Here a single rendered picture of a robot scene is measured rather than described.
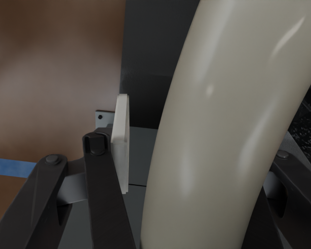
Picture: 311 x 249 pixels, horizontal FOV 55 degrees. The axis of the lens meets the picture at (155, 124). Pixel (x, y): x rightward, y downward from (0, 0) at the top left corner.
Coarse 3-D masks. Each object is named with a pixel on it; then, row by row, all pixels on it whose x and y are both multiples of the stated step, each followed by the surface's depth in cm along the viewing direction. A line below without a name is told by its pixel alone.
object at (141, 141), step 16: (96, 112) 125; (112, 112) 125; (144, 128) 125; (144, 144) 113; (144, 160) 104; (128, 176) 95; (144, 176) 95; (128, 192) 88; (144, 192) 88; (80, 208) 80; (128, 208) 82; (80, 224) 75; (64, 240) 70; (80, 240) 71
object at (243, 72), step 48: (240, 0) 5; (288, 0) 5; (192, 48) 6; (240, 48) 6; (288, 48) 5; (192, 96) 6; (240, 96) 6; (288, 96) 6; (192, 144) 6; (240, 144) 6; (192, 192) 7; (240, 192) 7; (144, 240) 8; (192, 240) 7; (240, 240) 8
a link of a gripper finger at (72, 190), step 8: (96, 128) 17; (104, 128) 17; (112, 128) 17; (80, 160) 14; (72, 168) 13; (80, 168) 13; (72, 176) 13; (80, 176) 13; (64, 184) 13; (72, 184) 13; (80, 184) 13; (64, 192) 13; (72, 192) 13; (80, 192) 13; (56, 200) 13; (64, 200) 13; (72, 200) 13; (80, 200) 13
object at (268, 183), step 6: (270, 174) 13; (270, 180) 13; (276, 180) 13; (264, 186) 13; (270, 186) 13; (276, 186) 13; (282, 186) 13; (270, 192) 13; (276, 192) 13; (282, 192) 13; (270, 198) 14; (276, 198) 13; (282, 198) 14
